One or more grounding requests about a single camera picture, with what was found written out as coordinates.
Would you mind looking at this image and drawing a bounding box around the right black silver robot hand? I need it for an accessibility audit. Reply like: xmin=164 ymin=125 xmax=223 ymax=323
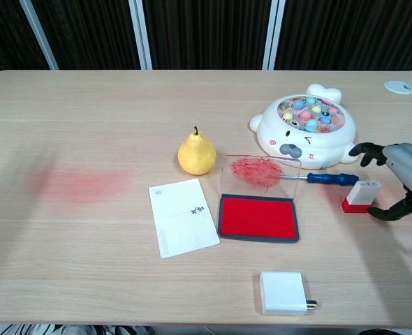
xmin=348 ymin=141 xmax=412 ymax=223

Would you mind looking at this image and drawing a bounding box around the white stamp with red base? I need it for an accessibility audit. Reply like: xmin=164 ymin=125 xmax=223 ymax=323
xmin=341 ymin=180 xmax=381 ymax=214

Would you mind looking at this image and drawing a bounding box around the red ink pad clear lid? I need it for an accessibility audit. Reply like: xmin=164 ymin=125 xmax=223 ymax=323
xmin=216 ymin=154 xmax=302 ymax=244

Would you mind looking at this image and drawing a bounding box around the white seal fishing toy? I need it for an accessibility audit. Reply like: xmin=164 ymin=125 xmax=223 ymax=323
xmin=249 ymin=83 xmax=362 ymax=170

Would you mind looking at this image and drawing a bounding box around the white charger plug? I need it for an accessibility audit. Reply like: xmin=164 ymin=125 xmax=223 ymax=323
xmin=260 ymin=271 xmax=320 ymax=317

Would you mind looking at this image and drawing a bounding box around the yellow pear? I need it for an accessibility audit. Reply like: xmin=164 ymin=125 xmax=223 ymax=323
xmin=177 ymin=125 xmax=217 ymax=176

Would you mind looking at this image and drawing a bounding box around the white paper card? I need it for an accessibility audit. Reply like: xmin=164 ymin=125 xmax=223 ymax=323
xmin=148 ymin=178 xmax=221 ymax=259

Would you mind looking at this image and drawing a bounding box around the blue handled screwdriver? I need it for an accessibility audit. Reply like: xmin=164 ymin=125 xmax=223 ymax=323
xmin=272 ymin=172 xmax=360 ymax=187

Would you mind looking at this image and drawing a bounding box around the white round cable grommet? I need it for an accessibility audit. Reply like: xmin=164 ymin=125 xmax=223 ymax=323
xmin=383 ymin=80 xmax=412 ymax=94

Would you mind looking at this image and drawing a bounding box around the silver partition post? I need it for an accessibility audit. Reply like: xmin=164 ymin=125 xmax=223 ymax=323
xmin=128 ymin=0 xmax=154 ymax=70
xmin=18 ymin=0 xmax=59 ymax=70
xmin=263 ymin=0 xmax=286 ymax=70

